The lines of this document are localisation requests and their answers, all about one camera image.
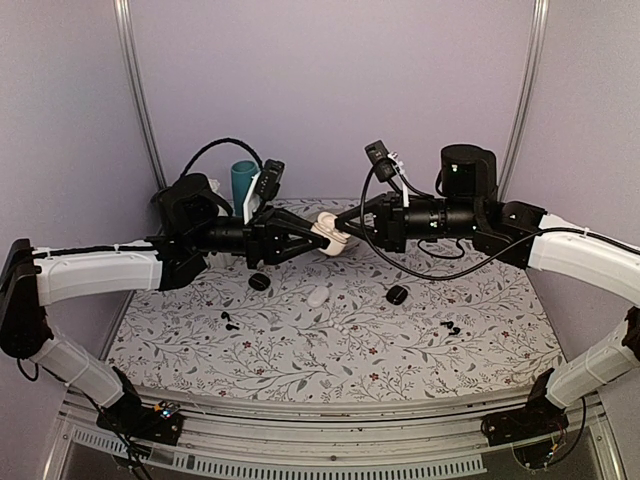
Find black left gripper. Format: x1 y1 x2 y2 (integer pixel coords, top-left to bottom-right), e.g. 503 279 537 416
190 205 327 269

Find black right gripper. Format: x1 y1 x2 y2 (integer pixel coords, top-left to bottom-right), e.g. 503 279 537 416
333 191 481 255

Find small white case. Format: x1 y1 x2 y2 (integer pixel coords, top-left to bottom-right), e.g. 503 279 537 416
311 211 351 257

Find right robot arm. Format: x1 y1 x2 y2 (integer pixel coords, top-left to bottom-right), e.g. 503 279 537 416
335 144 639 436

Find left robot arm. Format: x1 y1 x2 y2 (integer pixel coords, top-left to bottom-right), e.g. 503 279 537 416
1 173 330 434

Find black earbud case left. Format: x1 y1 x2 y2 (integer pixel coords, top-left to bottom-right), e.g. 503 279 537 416
248 272 271 291

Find black earbud case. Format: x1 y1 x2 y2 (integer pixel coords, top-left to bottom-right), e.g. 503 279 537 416
248 272 271 291
385 285 409 306

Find white oval earbud case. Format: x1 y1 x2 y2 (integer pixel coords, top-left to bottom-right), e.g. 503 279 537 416
307 285 330 308

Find black earbud case right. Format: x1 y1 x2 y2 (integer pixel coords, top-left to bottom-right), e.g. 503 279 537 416
385 285 409 306

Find white earbuds on mat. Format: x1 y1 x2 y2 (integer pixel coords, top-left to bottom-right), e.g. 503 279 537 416
331 323 348 334

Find teal vase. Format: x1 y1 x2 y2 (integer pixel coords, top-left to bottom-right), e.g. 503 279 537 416
231 160 259 217

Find floral table mat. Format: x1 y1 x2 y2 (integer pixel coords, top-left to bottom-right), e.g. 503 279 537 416
102 198 571 406

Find white ribbed vase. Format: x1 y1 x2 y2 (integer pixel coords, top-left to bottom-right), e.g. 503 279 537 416
208 178 220 193

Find right camera cable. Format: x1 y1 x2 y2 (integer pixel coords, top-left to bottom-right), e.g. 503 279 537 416
360 164 591 281

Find camera cable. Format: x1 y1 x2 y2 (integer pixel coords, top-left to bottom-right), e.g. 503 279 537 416
360 164 591 281
182 138 266 176

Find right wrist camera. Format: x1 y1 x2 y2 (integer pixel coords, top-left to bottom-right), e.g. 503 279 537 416
364 140 409 208

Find left camera cable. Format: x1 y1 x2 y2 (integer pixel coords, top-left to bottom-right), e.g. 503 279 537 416
182 138 266 176

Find front aluminium rail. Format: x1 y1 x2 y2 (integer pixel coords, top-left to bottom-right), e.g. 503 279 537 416
47 387 616 480

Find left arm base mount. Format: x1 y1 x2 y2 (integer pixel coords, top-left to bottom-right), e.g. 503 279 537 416
96 397 185 446

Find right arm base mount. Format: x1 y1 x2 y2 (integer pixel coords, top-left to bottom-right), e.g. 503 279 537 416
480 399 569 446

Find right aluminium post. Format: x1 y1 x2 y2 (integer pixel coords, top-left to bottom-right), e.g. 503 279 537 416
498 0 550 201

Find aluminium post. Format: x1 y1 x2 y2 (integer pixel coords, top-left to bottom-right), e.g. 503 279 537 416
113 0 167 189
498 0 550 201

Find left aluminium post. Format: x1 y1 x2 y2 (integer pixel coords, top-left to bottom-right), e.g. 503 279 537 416
113 0 167 189

